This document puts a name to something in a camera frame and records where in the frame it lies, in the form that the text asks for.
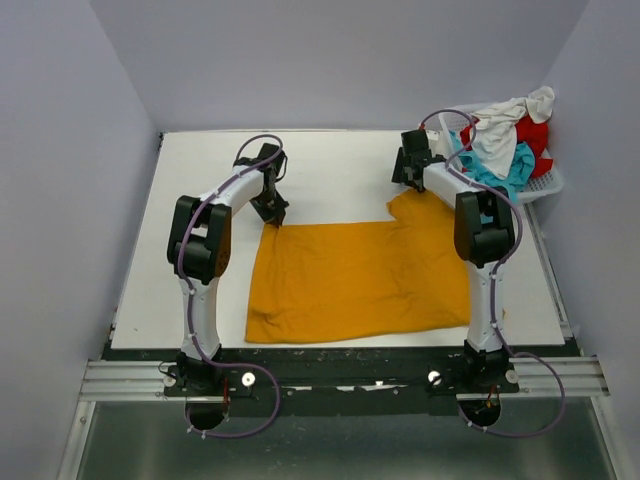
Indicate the yellow t shirt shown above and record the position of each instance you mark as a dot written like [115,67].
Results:
[319,283]

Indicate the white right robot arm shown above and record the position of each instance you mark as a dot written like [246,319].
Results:
[488,230]

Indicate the white plastic laundry basket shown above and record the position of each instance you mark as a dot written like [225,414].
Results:
[547,184]

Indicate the red t shirt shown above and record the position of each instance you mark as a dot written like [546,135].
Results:
[511,153]

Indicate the white t shirt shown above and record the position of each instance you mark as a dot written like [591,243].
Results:
[501,126]

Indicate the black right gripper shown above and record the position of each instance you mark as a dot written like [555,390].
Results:
[400,168]

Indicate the turquoise t shirt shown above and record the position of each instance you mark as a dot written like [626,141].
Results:
[495,158]

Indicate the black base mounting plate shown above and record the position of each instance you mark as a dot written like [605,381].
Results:
[251,382]

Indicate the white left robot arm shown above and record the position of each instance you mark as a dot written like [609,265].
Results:
[199,245]

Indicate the aluminium rail frame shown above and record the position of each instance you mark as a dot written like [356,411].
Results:
[555,427]

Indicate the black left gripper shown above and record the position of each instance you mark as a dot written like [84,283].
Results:
[275,215]

